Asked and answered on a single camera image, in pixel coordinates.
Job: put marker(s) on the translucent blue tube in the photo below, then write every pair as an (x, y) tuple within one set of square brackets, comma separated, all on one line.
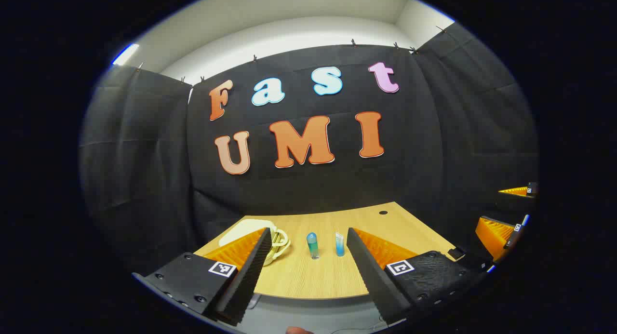
[(340, 247)]

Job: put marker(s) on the black backdrop cloth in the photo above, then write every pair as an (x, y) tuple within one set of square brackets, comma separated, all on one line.
[(434, 155)]

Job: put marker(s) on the blue capped green bottle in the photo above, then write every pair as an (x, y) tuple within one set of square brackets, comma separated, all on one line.
[(313, 245)]

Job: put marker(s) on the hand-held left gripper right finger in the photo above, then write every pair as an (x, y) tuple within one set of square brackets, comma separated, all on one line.
[(373, 281)]

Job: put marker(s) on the row of backdrop clips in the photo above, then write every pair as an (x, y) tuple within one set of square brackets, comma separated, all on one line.
[(353, 43)]

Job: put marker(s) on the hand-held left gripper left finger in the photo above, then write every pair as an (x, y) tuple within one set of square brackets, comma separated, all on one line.
[(250, 276)]

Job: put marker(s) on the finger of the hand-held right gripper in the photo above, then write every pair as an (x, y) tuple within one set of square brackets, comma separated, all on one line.
[(518, 191), (494, 235)]

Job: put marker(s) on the ceiling light strip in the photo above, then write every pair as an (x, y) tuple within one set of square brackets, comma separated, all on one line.
[(125, 54)]

